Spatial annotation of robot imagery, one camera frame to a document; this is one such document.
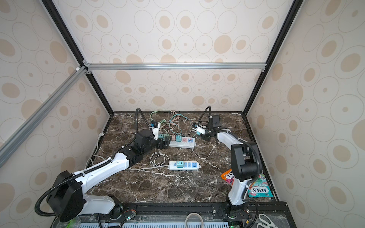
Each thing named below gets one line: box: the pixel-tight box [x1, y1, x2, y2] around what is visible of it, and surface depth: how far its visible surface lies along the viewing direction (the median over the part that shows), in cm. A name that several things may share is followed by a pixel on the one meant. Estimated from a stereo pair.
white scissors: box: [257, 213, 279, 228], surface depth 71 cm
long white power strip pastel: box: [168, 136, 197, 149], surface depth 99 cm
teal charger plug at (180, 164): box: [176, 161, 184, 168], surface depth 86 cm
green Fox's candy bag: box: [247, 171, 274, 198], surface depth 81 cm
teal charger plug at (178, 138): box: [175, 134, 183, 143], surface depth 99 cm
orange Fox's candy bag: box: [220, 168, 235, 186], surface depth 86 cm
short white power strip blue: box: [168, 160, 202, 171], surface depth 89 cm
